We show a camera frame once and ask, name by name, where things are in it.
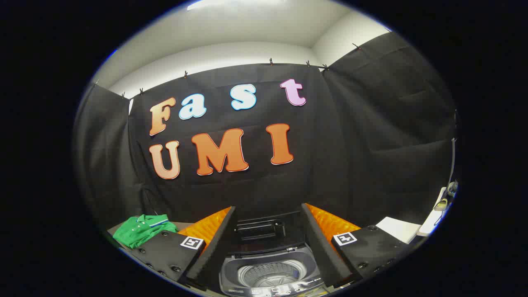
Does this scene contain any white bar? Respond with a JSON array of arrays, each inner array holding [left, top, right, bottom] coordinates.
[[417, 186, 450, 237]]

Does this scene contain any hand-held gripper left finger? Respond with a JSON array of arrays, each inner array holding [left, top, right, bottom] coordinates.
[[131, 206, 238, 291]]

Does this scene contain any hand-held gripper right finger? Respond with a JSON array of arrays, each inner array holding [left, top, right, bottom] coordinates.
[[301, 203, 413, 288]]

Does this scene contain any green polo shirt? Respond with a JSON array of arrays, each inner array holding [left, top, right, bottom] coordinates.
[[112, 214, 179, 249]]

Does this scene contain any black backdrop cloth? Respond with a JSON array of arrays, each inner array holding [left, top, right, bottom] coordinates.
[[73, 32, 458, 231]]

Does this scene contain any white flat board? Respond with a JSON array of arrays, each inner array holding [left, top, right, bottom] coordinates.
[[375, 217, 421, 244]]

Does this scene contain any grey washing machine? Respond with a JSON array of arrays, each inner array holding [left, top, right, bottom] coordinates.
[[219, 243, 330, 297]]

